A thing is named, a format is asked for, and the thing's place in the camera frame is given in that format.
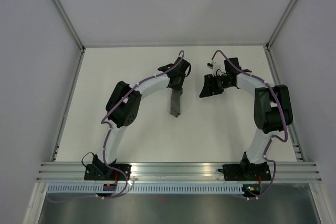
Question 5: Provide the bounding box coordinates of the aluminium frame post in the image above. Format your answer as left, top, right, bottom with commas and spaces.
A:
264, 0, 298, 50
51, 0, 85, 52

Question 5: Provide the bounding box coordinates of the grey cloth napkin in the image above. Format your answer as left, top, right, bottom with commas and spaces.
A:
170, 89, 183, 118

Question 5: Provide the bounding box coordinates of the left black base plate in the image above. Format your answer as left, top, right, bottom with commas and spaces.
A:
84, 164, 131, 181

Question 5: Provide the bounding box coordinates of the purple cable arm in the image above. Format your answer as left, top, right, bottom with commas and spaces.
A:
47, 50, 186, 204
211, 49, 287, 201

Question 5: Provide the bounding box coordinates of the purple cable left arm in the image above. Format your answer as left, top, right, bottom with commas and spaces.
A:
47, 50, 186, 204

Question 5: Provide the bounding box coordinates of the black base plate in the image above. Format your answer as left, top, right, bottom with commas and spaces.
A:
222, 162, 271, 182
84, 164, 131, 181

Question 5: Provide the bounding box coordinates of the left side aluminium rail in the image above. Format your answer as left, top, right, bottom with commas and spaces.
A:
49, 47, 86, 162

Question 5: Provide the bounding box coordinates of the left aluminium frame post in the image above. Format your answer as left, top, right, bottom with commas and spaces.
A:
51, 0, 85, 52

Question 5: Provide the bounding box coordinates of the right aluminium frame post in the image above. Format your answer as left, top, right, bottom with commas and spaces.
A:
264, 0, 298, 50

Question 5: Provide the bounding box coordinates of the right side aluminium rail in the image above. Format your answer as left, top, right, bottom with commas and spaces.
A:
264, 48, 307, 162

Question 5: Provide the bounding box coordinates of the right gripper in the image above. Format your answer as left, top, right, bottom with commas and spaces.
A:
199, 73, 233, 98

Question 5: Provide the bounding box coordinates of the white slotted cable duct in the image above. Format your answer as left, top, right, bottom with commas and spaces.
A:
47, 183, 243, 195

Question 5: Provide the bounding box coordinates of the aluminium front rail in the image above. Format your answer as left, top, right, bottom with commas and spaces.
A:
35, 162, 322, 184

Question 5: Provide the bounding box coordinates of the aluminium rail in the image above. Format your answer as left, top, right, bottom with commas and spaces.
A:
264, 48, 307, 162
49, 47, 86, 162
35, 162, 322, 184

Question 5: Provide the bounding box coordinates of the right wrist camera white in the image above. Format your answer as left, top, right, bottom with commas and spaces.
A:
207, 60, 223, 76

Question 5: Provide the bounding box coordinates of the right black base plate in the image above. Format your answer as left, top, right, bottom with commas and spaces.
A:
222, 162, 271, 182

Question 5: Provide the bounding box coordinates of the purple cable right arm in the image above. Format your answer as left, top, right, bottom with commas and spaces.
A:
211, 49, 287, 201

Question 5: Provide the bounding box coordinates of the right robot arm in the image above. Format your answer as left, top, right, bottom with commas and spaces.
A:
199, 58, 293, 182

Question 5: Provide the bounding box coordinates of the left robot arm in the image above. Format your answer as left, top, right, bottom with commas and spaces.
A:
92, 57, 191, 180

